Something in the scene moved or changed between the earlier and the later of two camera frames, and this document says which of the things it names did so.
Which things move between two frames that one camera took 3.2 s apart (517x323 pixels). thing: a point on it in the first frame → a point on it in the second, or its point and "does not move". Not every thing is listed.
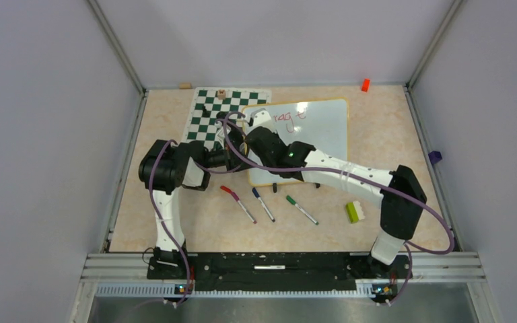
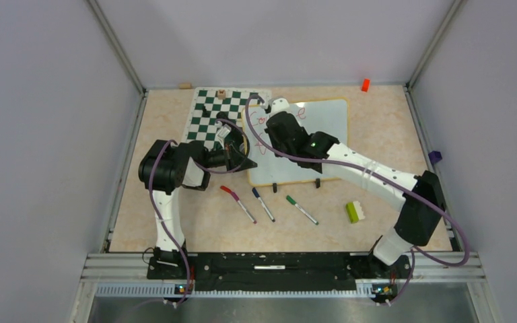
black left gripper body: x=221 y=157 does not move
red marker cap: x=226 y=189 does not move
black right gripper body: x=269 y=162 → x=279 y=147
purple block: x=435 y=157 does not move
